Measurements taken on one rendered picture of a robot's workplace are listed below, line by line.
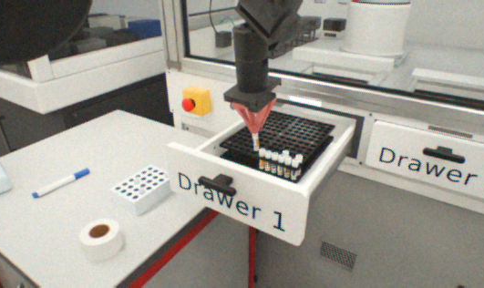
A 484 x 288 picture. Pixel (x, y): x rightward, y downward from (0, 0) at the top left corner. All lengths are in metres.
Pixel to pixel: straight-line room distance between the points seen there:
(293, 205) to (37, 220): 0.54
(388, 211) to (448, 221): 0.13
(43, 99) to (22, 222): 0.52
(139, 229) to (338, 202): 0.52
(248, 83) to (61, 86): 0.82
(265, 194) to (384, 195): 0.42
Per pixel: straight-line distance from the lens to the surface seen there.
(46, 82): 1.24
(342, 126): 0.83
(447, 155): 0.74
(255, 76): 0.55
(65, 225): 0.78
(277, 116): 0.82
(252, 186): 0.55
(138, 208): 0.73
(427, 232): 0.93
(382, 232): 0.96
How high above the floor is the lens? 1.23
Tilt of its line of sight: 29 degrees down
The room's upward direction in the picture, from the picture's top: straight up
